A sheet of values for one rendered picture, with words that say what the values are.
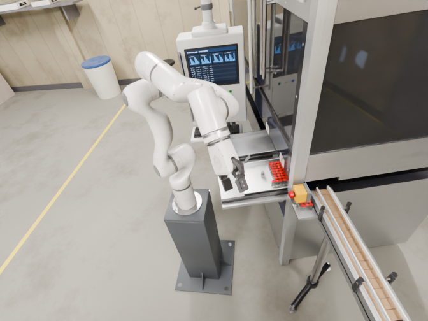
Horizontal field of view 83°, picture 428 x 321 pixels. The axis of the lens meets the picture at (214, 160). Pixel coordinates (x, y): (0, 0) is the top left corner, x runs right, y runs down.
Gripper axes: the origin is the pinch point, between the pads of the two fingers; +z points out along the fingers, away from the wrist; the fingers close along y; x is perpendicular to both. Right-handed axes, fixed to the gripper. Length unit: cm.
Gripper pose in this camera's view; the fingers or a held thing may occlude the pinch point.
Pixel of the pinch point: (235, 187)
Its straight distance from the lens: 76.2
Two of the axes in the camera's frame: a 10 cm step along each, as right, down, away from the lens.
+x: 8.4, -3.5, 4.2
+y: 4.2, -0.8, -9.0
